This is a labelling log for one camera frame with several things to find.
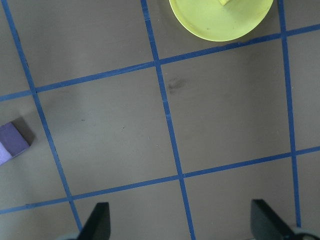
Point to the yellow foam block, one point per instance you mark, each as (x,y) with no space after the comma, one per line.
(225,2)

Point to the purple foam block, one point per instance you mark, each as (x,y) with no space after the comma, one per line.
(13,140)

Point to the yellow plastic plate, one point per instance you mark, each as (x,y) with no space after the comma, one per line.
(220,20)

